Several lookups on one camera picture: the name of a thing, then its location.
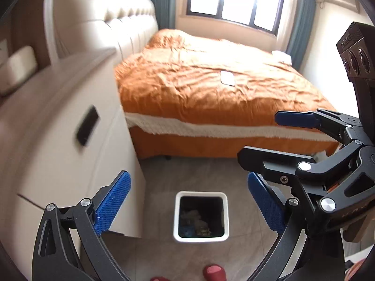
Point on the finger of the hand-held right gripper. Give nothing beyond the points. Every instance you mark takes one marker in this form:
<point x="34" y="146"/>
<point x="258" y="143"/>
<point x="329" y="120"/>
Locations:
<point x="263" y="160"/>
<point x="293" y="119"/>

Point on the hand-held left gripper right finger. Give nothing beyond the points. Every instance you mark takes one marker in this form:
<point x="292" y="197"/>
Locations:
<point x="266" y="206"/>

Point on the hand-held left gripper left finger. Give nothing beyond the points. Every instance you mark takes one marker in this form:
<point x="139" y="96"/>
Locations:
<point x="113" y="202"/>

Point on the white square trash bin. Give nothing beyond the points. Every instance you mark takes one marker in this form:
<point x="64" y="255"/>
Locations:
<point x="178" y="219"/>

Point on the person's right hand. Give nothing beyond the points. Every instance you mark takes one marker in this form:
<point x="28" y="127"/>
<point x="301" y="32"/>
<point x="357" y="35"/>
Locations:
<point x="357" y="229"/>

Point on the white folded cloth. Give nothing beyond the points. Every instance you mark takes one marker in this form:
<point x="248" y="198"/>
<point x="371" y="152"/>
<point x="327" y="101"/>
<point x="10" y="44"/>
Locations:
<point x="281" y="57"/>

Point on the yellow wrapper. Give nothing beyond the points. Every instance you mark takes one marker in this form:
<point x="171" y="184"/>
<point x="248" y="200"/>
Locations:
<point x="204" y="230"/>

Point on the white fringed bed sheet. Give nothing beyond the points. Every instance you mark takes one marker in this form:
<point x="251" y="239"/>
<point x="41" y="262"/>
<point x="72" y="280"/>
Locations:
<point x="205" y="127"/>

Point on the crumpled paper scrap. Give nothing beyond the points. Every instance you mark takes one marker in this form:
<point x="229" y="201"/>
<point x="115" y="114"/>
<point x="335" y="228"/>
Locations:
<point x="192" y="215"/>

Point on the white air conditioner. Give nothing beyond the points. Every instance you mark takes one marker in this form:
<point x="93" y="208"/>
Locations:
<point x="337" y="1"/>

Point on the teal curtain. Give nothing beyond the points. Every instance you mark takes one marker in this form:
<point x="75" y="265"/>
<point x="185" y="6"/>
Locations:
<point x="303" y="20"/>
<point x="161" y="0"/>

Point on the white phone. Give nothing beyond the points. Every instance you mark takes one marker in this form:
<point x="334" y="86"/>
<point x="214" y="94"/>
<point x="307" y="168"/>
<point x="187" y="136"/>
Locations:
<point x="228" y="78"/>

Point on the beige nightstand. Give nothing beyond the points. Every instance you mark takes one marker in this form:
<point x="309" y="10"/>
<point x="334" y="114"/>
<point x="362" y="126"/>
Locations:
<point x="52" y="152"/>

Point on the blue wrapper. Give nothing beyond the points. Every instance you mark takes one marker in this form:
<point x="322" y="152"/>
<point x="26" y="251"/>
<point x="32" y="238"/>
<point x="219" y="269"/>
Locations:
<point x="187" y="231"/>

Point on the red slipper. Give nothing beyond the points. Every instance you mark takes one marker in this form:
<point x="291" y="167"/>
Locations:
<point x="215" y="272"/>
<point x="160" y="278"/>

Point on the orange blanket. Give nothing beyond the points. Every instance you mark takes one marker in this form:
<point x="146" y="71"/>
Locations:
<point x="205" y="73"/>

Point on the beige cushion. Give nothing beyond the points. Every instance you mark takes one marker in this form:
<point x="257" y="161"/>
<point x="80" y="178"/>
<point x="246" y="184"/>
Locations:
<point x="17" y="68"/>

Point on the bed with beige padded headboard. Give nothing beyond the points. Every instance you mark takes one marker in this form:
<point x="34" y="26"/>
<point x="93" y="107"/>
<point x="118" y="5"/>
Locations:
<point x="123" y="14"/>

